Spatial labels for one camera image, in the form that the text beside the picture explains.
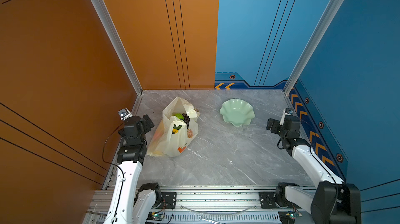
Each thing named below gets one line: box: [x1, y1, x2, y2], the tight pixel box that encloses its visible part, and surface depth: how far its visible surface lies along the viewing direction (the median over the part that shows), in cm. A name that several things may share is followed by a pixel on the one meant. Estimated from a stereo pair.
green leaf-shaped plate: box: [219, 98, 255, 128], surface depth 107 cm
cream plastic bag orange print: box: [146, 96, 200, 158], surface depth 78 cm
